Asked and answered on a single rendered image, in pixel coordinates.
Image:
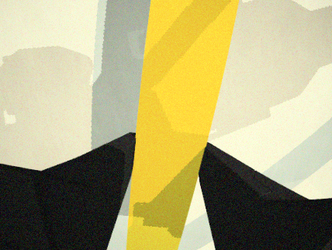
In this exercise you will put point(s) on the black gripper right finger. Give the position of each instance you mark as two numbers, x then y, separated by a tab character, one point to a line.
248	211

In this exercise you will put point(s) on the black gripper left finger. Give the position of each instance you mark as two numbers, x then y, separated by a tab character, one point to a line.
70	206

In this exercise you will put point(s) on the yellow rectangular bar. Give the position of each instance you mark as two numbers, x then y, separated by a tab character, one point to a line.
184	59

